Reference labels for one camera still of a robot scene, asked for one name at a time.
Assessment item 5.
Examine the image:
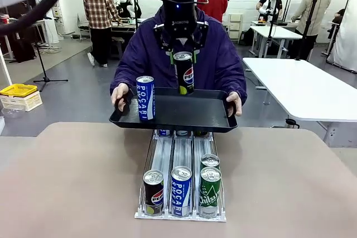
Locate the white drawer shelf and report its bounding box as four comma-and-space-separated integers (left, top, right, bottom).
228, 12, 244, 44

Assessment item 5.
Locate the large white table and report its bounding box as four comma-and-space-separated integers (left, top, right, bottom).
242, 57, 357, 147

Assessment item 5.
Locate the white wire can dispenser rack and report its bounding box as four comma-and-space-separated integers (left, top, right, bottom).
134, 129, 227, 222

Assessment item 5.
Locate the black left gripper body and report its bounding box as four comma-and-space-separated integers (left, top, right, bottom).
163, 0, 197, 41

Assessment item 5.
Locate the white hanging curtain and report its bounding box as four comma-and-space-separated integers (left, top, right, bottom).
327, 0, 357, 73

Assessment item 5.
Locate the person in black white top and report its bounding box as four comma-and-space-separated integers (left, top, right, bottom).
255, 0, 283, 23

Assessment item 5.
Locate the black camera tripod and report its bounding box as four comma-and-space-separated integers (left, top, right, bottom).
295, 0, 324, 61

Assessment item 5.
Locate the white side desk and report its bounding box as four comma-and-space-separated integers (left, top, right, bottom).
0, 17, 54, 61

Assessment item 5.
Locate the white standing air conditioner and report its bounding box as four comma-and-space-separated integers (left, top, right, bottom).
41, 0, 61, 41

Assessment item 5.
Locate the person in plaid shirt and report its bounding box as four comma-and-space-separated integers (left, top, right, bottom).
83, 0, 123, 68

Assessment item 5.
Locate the yellow plastic crate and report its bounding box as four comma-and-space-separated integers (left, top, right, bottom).
0, 83, 44, 112

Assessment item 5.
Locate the black bag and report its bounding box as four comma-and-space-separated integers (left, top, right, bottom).
12, 37, 37, 63

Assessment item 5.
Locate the long white desk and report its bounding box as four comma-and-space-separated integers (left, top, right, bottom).
249, 25, 303, 58

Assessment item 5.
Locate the seated person in dark clothes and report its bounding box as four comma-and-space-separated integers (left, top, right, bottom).
331, 8, 345, 40

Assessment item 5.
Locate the black left arm cable sleeve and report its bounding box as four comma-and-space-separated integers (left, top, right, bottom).
0, 0, 168, 36

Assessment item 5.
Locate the person's right hand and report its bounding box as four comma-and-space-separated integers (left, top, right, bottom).
110, 82, 131, 116

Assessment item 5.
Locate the person's left forearm purple sleeve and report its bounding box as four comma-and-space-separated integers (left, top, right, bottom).
223, 65, 248, 106

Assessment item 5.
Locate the black kettle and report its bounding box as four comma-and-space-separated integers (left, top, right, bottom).
284, 118, 301, 129

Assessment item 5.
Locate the black pole stand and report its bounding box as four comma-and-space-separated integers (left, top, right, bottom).
262, 0, 293, 57

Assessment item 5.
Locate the black tripod stand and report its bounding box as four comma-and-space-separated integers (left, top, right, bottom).
30, 23, 69, 93

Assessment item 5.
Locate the person in beige jacket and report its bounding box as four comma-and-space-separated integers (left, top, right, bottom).
291, 0, 332, 60

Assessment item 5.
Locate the person in purple hoodie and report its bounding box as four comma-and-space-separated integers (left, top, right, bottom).
110, 6, 248, 108

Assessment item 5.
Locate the white black background robot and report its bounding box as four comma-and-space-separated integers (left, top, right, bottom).
115, 0, 142, 19

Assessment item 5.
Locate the person's right forearm purple sleeve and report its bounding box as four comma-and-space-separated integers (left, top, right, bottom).
110, 61, 137, 94

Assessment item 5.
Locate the black serving tray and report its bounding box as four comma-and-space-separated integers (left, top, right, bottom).
109, 86, 238, 134

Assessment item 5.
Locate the person's left hand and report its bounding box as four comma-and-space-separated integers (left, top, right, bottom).
226, 91, 243, 118

